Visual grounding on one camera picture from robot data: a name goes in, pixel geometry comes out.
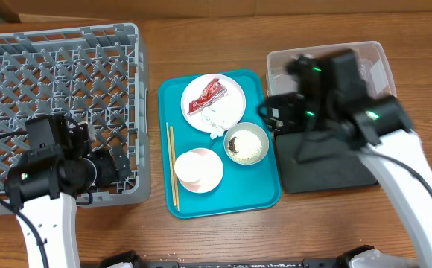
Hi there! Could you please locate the clear plastic bin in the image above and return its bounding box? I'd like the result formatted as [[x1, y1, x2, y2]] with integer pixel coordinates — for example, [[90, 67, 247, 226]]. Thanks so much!
[[266, 41, 397, 98]]

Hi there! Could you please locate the small pink-white plate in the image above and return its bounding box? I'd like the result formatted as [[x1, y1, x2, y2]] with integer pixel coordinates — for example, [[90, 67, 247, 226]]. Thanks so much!
[[178, 148, 223, 194]]

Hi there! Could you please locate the wooden chopstick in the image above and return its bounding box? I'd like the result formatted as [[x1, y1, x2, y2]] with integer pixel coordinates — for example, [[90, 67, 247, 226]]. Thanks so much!
[[169, 126, 180, 211], [166, 122, 177, 207]]

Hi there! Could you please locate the large white plate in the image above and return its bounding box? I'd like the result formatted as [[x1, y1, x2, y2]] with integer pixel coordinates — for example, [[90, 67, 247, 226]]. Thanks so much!
[[181, 74, 246, 134]]

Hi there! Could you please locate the brown food scrap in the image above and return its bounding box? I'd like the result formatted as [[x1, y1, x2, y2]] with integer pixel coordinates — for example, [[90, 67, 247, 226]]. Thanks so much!
[[228, 136, 238, 153]]

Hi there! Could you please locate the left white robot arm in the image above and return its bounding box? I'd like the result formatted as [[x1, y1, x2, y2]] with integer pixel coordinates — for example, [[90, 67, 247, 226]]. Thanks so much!
[[4, 115, 131, 267]]

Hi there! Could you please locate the white tissue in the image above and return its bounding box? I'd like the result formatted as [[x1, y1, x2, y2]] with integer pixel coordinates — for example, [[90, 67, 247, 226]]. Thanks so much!
[[201, 106, 225, 140]]

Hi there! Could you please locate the left wooden chopstick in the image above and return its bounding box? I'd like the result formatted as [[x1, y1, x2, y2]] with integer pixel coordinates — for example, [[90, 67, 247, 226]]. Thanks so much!
[[166, 122, 177, 207]]

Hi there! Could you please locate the right wooden chopstick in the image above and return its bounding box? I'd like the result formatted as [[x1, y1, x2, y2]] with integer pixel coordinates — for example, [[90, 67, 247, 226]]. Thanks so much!
[[169, 126, 180, 211]]

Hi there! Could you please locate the grey-green bowl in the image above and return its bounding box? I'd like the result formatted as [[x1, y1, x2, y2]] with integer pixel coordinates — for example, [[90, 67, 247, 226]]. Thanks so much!
[[223, 122, 269, 165]]

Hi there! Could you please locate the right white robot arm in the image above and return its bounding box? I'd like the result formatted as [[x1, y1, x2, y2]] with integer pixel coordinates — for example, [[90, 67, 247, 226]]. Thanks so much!
[[257, 49, 432, 267]]

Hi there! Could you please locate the black waste tray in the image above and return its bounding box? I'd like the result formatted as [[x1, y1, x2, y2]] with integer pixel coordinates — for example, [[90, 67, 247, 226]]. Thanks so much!
[[275, 133, 378, 194]]

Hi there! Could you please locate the grey dishwasher rack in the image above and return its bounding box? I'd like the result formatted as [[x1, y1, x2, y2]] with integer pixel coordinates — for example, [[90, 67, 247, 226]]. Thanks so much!
[[0, 23, 151, 215]]

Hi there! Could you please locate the white rice pile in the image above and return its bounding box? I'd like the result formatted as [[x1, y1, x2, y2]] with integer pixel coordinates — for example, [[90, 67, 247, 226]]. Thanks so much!
[[227, 130, 262, 165]]

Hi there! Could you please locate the white cup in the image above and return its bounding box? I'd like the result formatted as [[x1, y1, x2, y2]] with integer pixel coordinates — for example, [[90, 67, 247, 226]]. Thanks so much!
[[175, 152, 203, 183]]

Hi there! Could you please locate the red snack wrapper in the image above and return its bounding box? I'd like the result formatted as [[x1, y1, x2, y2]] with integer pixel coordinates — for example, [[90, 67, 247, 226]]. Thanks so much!
[[188, 78, 227, 115]]

